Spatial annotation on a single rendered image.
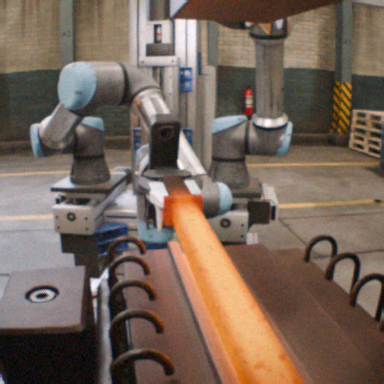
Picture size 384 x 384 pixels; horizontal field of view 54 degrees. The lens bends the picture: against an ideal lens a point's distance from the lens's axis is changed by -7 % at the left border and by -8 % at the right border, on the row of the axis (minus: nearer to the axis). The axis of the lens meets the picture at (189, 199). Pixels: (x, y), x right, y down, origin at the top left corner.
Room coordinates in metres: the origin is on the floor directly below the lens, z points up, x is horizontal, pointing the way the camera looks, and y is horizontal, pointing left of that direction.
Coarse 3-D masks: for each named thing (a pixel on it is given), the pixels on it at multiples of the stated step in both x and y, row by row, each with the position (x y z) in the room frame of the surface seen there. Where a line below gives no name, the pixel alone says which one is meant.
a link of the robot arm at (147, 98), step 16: (128, 64) 1.05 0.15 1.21; (144, 80) 1.03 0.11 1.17; (128, 96) 1.03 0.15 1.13; (144, 96) 1.01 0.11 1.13; (160, 96) 1.03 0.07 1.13; (144, 112) 0.99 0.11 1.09; (160, 112) 0.98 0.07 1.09; (192, 160) 0.89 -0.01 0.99; (208, 176) 0.88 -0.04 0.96; (208, 192) 0.83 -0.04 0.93; (224, 192) 0.85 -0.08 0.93; (208, 208) 0.82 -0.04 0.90; (224, 208) 0.84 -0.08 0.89
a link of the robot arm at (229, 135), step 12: (216, 120) 1.33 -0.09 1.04; (228, 120) 1.30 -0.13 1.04; (240, 120) 1.31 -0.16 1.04; (216, 132) 1.32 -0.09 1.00; (228, 132) 1.30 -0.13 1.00; (240, 132) 1.29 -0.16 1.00; (216, 144) 1.32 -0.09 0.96; (228, 144) 1.30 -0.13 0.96; (240, 144) 1.29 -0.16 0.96; (216, 156) 1.32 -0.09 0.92; (228, 156) 1.30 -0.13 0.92; (240, 156) 1.31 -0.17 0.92
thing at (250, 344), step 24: (168, 192) 0.49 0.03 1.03; (168, 216) 0.46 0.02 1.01; (192, 216) 0.42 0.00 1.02; (192, 240) 0.36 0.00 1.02; (216, 240) 0.36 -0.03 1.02; (192, 264) 0.33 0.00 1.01; (216, 264) 0.31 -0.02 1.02; (216, 288) 0.27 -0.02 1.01; (240, 288) 0.27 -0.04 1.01; (216, 312) 0.24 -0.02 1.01; (240, 312) 0.24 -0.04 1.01; (240, 336) 0.21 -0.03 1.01; (264, 336) 0.21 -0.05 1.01; (240, 360) 0.19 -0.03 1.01; (264, 360) 0.19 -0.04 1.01; (288, 360) 0.19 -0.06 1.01
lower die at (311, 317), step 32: (160, 256) 0.38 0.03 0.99; (256, 256) 0.38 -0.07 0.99; (288, 256) 0.40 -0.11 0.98; (128, 288) 0.31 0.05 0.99; (160, 288) 0.31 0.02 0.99; (192, 288) 0.30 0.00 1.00; (256, 288) 0.31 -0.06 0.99; (288, 288) 0.31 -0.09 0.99; (320, 288) 0.33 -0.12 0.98; (128, 320) 0.31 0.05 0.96; (192, 320) 0.26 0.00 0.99; (288, 320) 0.26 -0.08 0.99; (320, 320) 0.26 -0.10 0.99; (352, 320) 0.27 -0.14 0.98; (192, 352) 0.22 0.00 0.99; (224, 352) 0.21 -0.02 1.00; (288, 352) 0.21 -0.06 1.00; (320, 352) 0.22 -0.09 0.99; (352, 352) 0.21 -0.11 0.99
